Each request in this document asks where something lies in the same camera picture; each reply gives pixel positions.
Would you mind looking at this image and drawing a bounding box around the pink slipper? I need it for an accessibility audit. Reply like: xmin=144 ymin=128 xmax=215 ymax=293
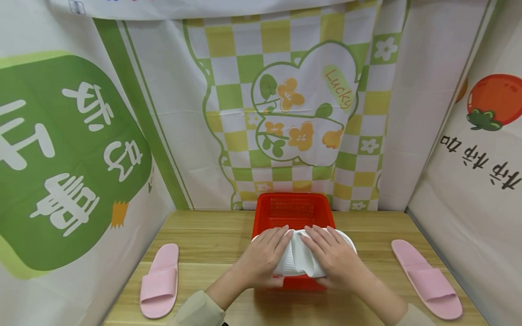
xmin=139 ymin=243 xmax=180 ymax=319
xmin=391 ymin=239 xmax=464 ymax=321

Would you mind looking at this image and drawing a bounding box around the white slipper with ribbed sole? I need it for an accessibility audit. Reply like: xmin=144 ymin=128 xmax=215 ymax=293
xmin=272 ymin=230 xmax=329 ymax=278

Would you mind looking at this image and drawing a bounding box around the red plastic basket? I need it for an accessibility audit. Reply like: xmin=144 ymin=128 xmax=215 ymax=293
xmin=251 ymin=192 xmax=337 ymax=292

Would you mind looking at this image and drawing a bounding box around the person's left forearm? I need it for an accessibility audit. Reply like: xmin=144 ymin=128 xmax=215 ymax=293
xmin=170 ymin=270 xmax=250 ymax=326

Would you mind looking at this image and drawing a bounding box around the person's right forearm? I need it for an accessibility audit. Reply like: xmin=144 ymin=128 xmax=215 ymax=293
xmin=354 ymin=272 xmax=436 ymax=326

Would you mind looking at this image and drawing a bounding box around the person's left hand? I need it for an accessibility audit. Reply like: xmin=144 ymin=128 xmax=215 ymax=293
xmin=232 ymin=225 xmax=295 ymax=290

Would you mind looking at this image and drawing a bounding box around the person's right hand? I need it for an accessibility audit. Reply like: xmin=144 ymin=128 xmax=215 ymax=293
xmin=300 ymin=225 xmax=372 ymax=291

